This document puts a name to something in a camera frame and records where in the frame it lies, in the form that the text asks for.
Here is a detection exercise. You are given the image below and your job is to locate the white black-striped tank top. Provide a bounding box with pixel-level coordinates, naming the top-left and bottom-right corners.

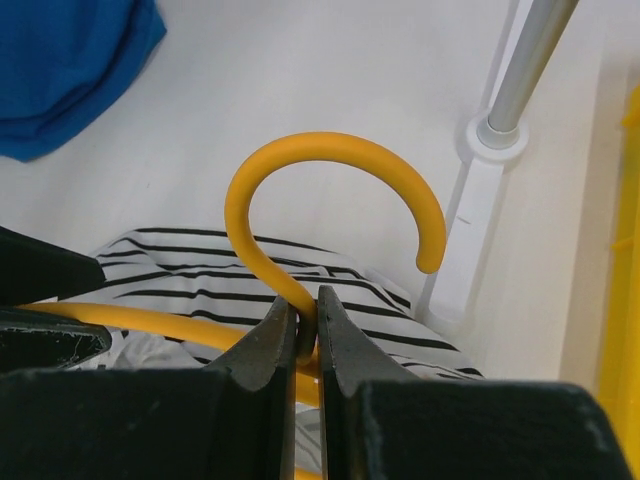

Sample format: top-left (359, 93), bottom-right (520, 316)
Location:
top-left (84, 227), bottom-right (482, 380)

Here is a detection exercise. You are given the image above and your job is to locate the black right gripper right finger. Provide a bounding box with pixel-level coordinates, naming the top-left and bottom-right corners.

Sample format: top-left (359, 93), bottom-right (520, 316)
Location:
top-left (317, 286), bottom-right (632, 479)

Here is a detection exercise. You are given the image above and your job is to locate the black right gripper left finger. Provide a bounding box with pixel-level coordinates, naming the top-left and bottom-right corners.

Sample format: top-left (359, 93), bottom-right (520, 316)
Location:
top-left (1, 299), bottom-right (296, 479)

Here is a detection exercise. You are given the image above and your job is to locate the yellow hanger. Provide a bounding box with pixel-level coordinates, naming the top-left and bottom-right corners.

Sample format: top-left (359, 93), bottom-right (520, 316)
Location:
top-left (14, 130), bottom-right (447, 480)

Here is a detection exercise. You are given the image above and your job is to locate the white clothes rack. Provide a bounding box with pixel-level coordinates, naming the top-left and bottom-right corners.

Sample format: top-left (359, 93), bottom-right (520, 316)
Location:
top-left (419, 1), bottom-right (577, 334)

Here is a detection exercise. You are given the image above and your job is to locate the blue tank top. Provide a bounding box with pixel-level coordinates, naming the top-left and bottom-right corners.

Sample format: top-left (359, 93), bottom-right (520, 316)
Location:
top-left (1, 1), bottom-right (167, 162)

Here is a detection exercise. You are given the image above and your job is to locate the yellow plastic bin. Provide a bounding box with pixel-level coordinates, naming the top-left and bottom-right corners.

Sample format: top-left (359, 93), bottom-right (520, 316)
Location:
top-left (596, 84), bottom-right (640, 436)

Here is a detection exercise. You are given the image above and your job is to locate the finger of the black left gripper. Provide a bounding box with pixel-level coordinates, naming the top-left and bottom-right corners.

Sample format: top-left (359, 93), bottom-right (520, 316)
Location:
top-left (0, 307), bottom-right (112, 373)
top-left (1, 227), bottom-right (105, 306)

